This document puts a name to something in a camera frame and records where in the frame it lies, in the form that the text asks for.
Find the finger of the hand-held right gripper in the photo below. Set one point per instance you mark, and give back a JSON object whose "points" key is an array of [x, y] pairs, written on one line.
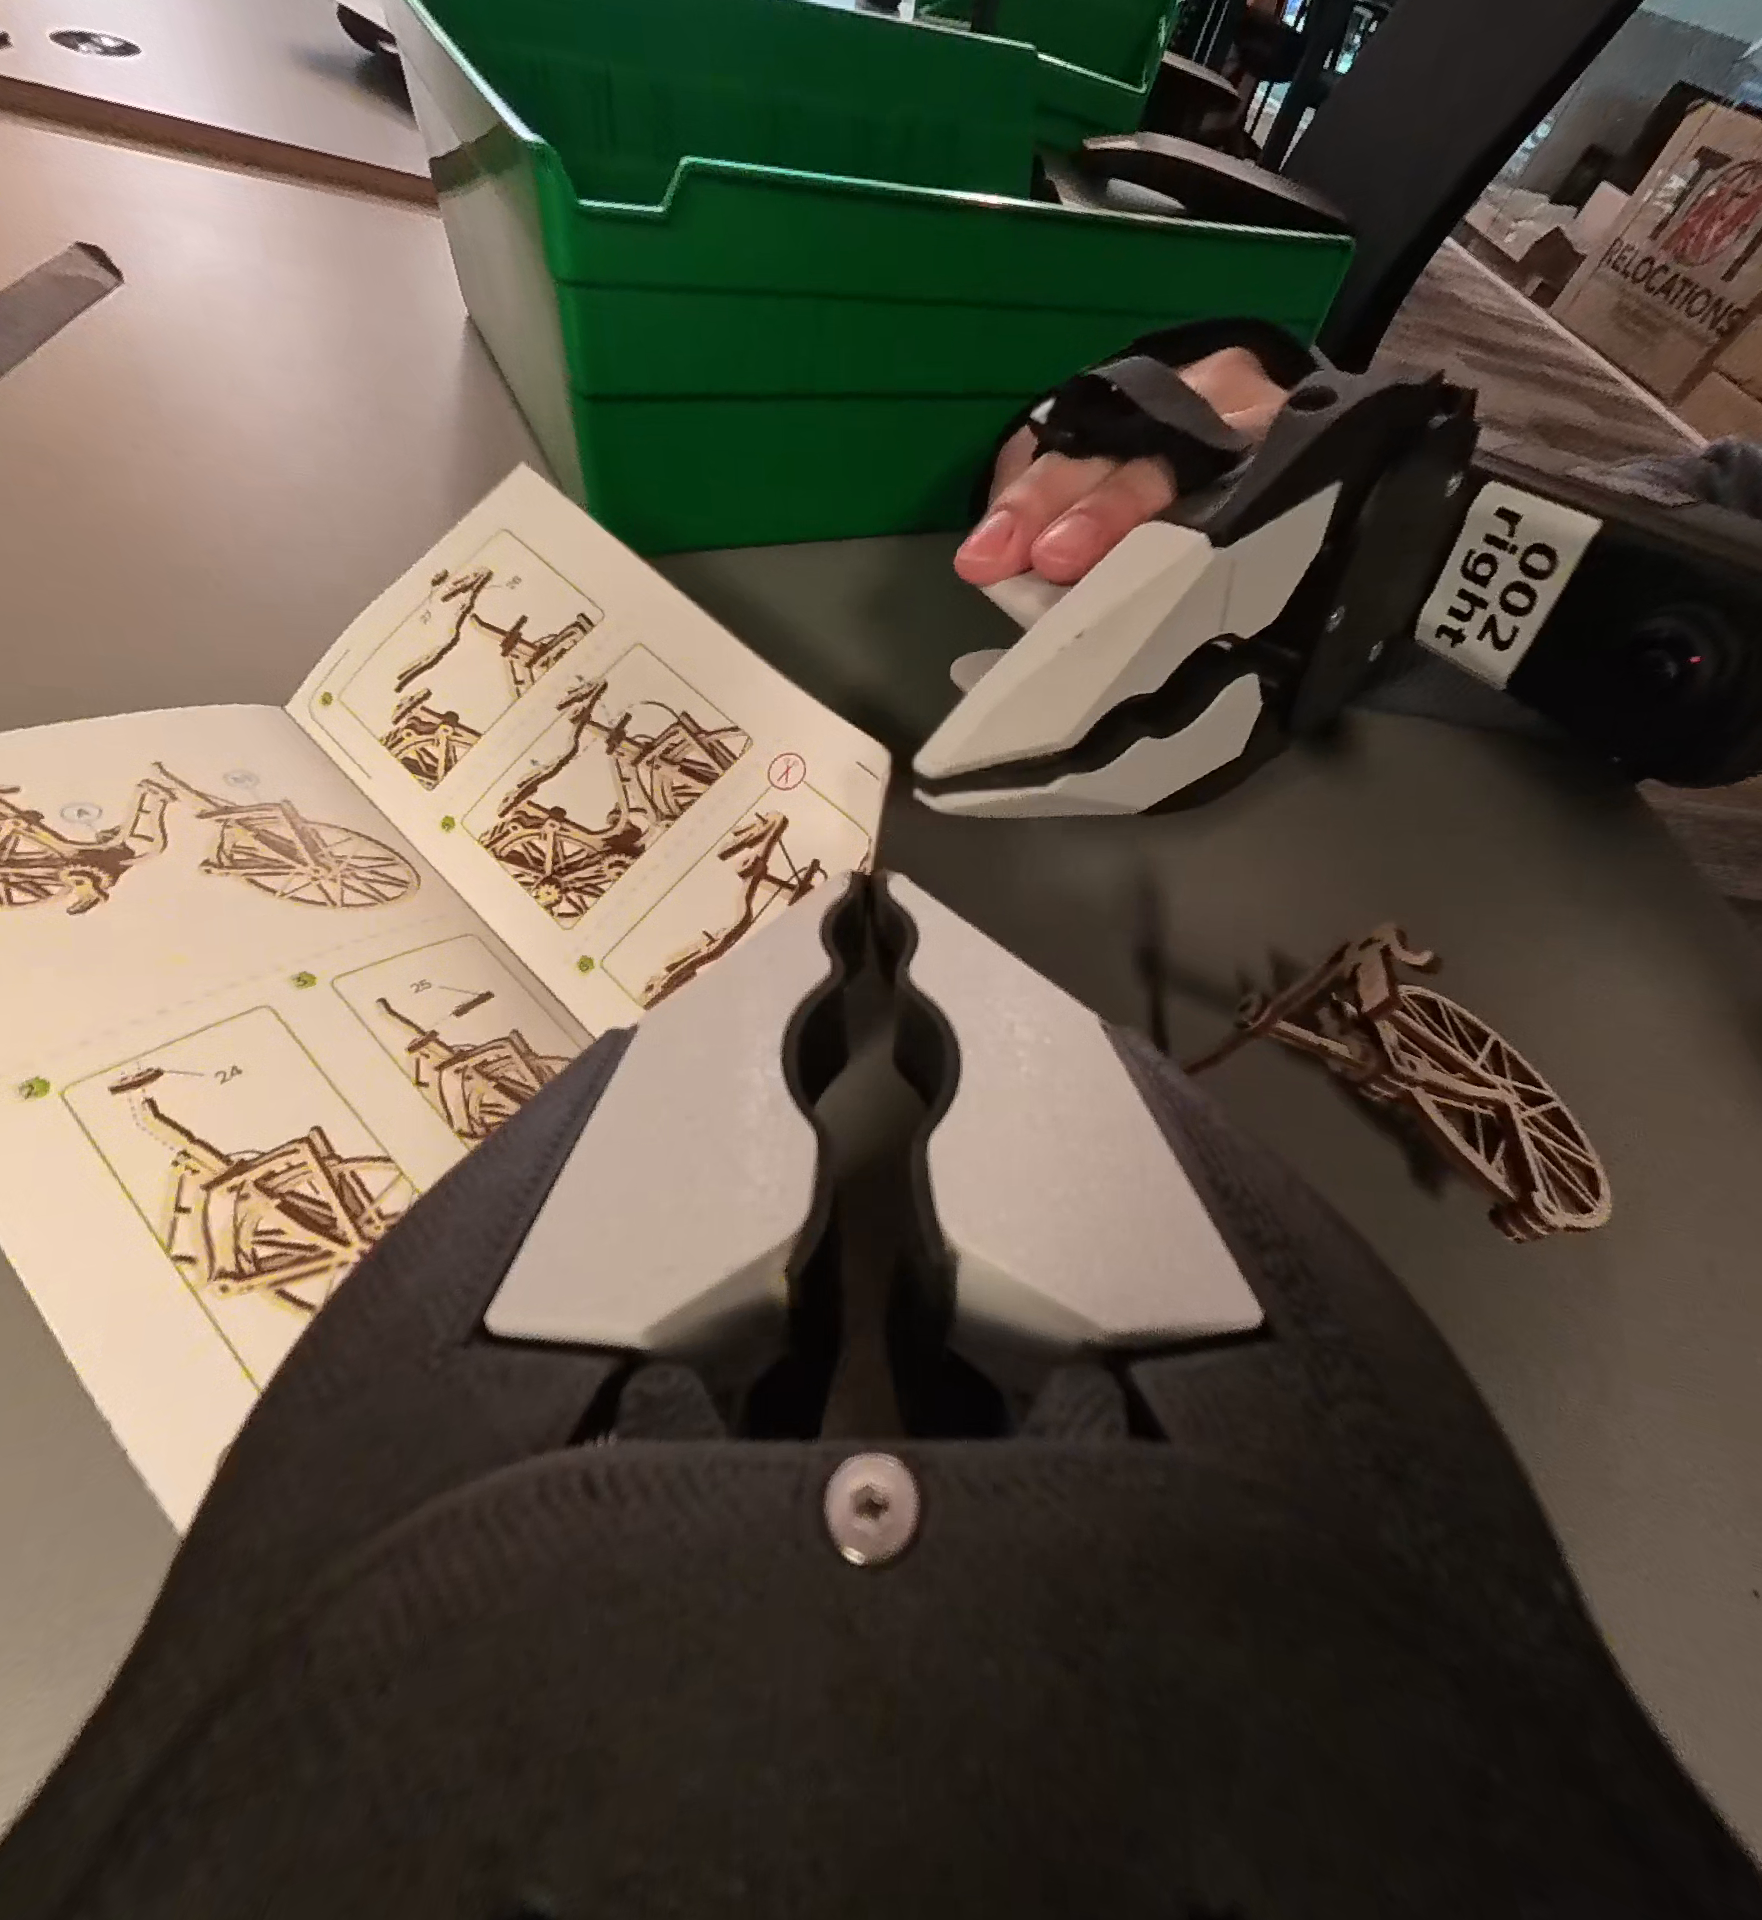
{"points": [[1135, 782], [1105, 631]]}

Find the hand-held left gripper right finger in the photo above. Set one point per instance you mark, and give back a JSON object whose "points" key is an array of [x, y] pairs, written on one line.
{"points": [[1077, 1201]]}

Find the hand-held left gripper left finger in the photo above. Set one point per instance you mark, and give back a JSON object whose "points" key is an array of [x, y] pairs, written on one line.
{"points": [[672, 1201]]}

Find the wooden bicycle model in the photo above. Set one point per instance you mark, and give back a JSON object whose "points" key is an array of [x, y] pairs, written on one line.
{"points": [[1331, 1021]]}

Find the white instruction booklet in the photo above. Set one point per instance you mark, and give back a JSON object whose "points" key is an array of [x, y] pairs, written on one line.
{"points": [[220, 975]]}

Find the person's right hand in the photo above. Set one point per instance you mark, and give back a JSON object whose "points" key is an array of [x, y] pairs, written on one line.
{"points": [[1061, 518]]}

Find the plain cardboard box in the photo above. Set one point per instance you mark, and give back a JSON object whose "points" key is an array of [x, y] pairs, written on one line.
{"points": [[1557, 240]]}

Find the black flat object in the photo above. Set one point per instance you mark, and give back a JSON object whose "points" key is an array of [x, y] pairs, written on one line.
{"points": [[1197, 180]]}

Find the printed cardboard box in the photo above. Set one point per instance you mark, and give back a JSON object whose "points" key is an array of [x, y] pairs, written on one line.
{"points": [[1693, 255]]}

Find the green plastic bin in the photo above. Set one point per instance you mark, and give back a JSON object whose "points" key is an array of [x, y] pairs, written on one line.
{"points": [[1091, 37], [822, 346]]}

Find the grey desk with wooden edge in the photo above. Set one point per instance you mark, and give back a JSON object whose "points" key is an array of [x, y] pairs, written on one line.
{"points": [[220, 105]]}

